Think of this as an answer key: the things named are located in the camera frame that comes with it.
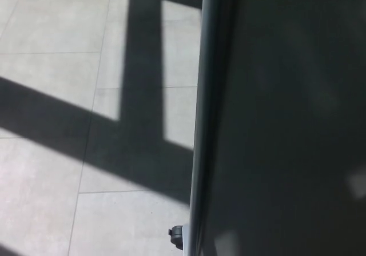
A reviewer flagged grey caster wheel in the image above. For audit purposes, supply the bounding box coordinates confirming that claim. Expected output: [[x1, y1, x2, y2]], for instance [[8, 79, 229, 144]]
[[167, 225, 184, 251]]

